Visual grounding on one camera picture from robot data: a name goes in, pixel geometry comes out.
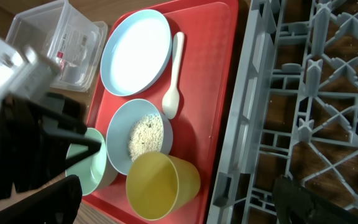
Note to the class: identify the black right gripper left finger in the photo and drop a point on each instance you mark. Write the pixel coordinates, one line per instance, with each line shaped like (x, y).
(58, 204)

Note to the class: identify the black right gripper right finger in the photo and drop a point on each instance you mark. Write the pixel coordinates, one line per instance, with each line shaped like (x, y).
(296, 204)

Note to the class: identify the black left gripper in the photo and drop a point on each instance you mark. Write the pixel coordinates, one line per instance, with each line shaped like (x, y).
(32, 150)

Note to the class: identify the mint green bowl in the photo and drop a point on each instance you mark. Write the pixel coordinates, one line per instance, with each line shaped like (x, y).
(95, 172)

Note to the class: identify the light blue rice bowl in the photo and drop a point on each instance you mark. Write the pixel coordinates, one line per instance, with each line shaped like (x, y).
(137, 127)

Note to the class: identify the yellow plastic cup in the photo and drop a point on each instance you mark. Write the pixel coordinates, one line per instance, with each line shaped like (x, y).
(158, 184)

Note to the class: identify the white plastic spoon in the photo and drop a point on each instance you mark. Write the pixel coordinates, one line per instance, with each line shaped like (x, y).
(171, 98)

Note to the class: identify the grey dishwasher rack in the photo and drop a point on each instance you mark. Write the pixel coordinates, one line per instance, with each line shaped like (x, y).
(294, 111)

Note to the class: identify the clear plastic bin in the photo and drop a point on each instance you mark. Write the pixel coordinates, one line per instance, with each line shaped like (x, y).
(60, 32)

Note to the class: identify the red plastic tray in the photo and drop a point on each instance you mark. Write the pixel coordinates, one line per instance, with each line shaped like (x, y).
(209, 27)

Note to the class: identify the light blue plate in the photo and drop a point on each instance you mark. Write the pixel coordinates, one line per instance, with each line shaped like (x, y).
(137, 53)

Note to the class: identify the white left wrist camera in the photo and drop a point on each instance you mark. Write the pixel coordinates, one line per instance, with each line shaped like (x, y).
(25, 73)

